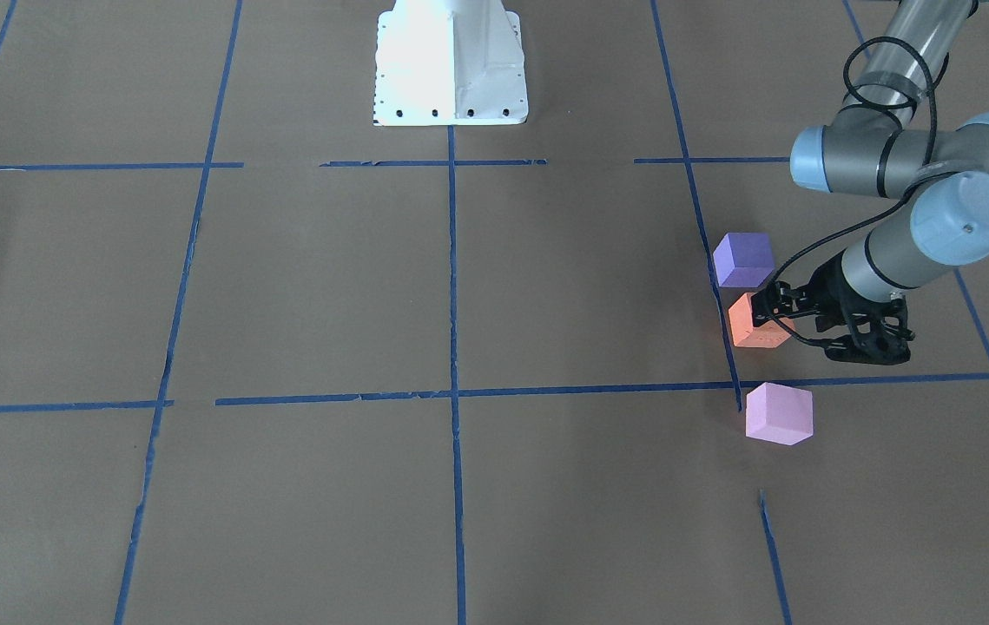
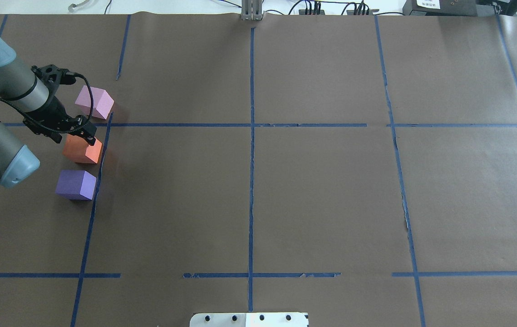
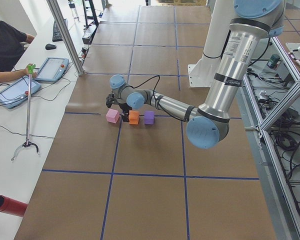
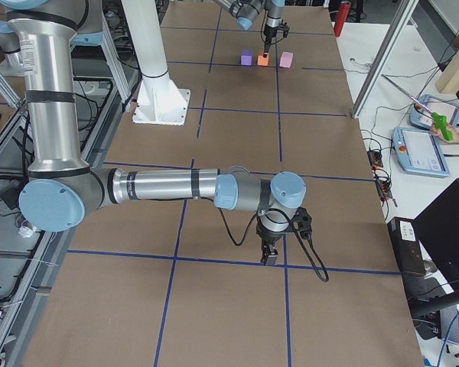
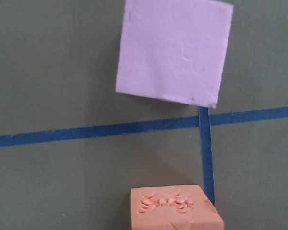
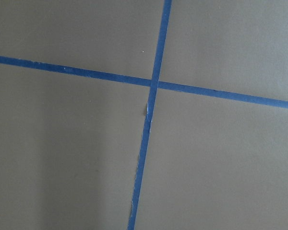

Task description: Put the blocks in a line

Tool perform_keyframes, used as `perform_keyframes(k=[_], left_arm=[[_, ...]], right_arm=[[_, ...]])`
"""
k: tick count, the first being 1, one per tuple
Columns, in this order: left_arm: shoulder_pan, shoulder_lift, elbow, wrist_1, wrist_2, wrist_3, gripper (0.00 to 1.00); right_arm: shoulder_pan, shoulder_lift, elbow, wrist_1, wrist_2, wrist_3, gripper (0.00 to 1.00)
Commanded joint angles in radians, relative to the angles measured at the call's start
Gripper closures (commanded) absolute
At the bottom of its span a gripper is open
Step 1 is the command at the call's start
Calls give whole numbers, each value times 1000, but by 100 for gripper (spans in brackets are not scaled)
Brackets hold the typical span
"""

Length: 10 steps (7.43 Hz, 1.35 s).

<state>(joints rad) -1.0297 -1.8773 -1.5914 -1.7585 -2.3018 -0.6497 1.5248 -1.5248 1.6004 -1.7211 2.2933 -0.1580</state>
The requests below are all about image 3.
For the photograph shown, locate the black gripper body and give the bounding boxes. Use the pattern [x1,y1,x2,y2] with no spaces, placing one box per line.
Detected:
[118,103,132,113]

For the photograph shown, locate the orange foam cube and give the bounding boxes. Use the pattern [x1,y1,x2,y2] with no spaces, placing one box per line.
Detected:
[128,110,140,125]

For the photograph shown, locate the green handled reacher grabber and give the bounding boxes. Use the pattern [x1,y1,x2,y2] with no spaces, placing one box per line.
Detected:
[11,63,40,161]

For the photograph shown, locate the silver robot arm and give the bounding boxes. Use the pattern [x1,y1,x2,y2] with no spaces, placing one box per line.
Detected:
[106,0,286,149]

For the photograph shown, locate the person's hand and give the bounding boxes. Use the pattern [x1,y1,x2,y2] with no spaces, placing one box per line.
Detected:
[24,68,38,78]

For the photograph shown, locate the pink foam cube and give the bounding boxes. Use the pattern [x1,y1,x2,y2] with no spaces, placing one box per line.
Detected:
[106,108,120,124]

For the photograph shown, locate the dark purple foam cube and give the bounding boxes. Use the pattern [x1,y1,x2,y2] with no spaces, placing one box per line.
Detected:
[143,110,155,125]

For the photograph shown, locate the far blue teach pendant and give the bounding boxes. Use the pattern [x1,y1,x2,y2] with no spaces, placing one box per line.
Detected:
[35,57,69,83]

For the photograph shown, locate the blue teach pendant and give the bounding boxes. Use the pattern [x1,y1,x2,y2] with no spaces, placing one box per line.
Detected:
[0,76,29,109]
[35,57,69,83]

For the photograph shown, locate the black computer mouse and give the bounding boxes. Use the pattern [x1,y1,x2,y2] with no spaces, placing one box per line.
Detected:
[45,43,57,50]

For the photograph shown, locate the black keyboard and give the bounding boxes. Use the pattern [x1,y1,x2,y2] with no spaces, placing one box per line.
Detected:
[52,21,63,42]

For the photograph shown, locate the white desk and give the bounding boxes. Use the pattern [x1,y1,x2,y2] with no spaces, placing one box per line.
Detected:
[0,17,84,240]

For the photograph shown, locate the near blue teach pendant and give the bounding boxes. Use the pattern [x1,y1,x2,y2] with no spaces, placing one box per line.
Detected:
[0,76,29,109]

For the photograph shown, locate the person in black shirt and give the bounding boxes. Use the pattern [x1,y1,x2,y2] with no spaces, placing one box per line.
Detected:
[0,20,35,83]

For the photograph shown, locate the red cylinder tube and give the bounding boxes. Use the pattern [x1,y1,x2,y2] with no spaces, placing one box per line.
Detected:
[0,195,28,217]

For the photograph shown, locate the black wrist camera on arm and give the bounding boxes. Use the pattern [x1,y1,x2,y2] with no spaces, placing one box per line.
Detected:
[105,93,118,109]

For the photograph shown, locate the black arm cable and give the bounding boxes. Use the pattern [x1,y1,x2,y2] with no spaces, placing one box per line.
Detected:
[133,74,161,95]

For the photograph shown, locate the aluminium frame post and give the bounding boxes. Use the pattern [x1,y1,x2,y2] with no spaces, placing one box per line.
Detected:
[46,0,85,76]

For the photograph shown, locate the aluminium frame rail structure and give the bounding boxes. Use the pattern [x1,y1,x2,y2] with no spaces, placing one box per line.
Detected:
[237,31,300,240]

